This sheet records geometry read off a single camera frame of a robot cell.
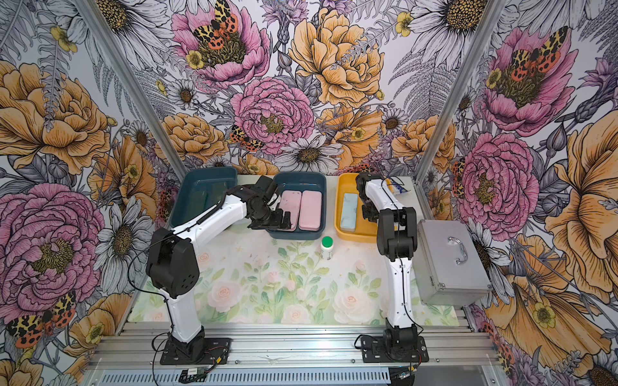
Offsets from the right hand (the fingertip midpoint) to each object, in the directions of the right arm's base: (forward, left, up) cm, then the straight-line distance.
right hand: (381, 222), depth 100 cm
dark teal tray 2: (+23, +27, +2) cm, 35 cm away
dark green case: (+22, +72, -2) cm, 76 cm away
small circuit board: (-48, +65, -6) cm, 81 cm away
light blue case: (+7, +13, -2) cm, 14 cm away
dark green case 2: (+17, +81, -3) cm, 83 cm away
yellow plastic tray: (-2, +6, -4) cm, 8 cm away
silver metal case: (-25, -14, +9) cm, 30 cm away
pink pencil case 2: (+8, +29, -1) cm, 30 cm away
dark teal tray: (+29, +84, -1) cm, 89 cm away
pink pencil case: (+13, +37, -1) cm, 40 cm away
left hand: (-8, +41, +7) cm, 43 cm away
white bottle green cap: (-13, +23, +4) cm, 27 cm away
